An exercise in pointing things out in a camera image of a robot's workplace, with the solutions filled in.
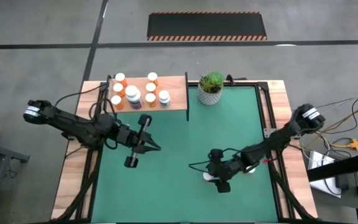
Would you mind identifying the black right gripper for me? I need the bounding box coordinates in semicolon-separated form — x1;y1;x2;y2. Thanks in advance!
204;148;247;194

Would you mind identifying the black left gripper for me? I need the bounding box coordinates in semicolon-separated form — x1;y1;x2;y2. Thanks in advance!
114;113;162;169

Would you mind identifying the small white aspirin bottle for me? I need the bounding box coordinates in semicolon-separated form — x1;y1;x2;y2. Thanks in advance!
158;90;172;109

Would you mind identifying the large white bottle purple label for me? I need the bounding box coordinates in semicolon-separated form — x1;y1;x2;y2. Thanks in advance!
124;84;143;111

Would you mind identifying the plant in white patterned pot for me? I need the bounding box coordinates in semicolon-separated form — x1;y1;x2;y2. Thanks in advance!
196;70;226;106

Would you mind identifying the black side table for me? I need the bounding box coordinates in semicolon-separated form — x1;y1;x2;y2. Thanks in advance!
306;151;358;224

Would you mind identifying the black hazard-striped floor mat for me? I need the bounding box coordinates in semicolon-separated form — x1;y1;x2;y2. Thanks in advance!
147;11;269;42

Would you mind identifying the grey metal desk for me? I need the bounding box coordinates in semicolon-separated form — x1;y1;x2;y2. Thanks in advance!
0;139;30;224

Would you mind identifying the wooden shelf black frame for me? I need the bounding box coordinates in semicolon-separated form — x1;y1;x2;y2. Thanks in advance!
103;72;191;123

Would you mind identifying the black aluminium table frame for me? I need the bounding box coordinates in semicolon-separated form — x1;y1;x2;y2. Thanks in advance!
50;74;319;224

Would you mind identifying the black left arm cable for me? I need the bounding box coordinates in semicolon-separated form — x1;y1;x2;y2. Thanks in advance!
54;83;110;106

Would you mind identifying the yellow extension cable splitter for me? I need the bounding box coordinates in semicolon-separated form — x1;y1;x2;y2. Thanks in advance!
329;138;358;152

